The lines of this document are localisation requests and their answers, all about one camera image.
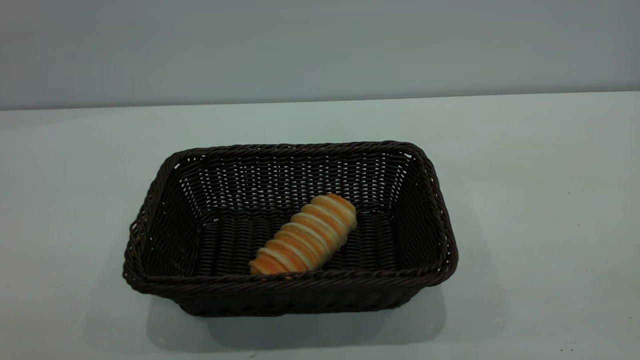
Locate striped orange bread roll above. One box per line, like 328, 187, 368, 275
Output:
248, 193, 358, 276

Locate dark brown woven basket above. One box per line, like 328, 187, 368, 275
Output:
122, 140, 459, 318

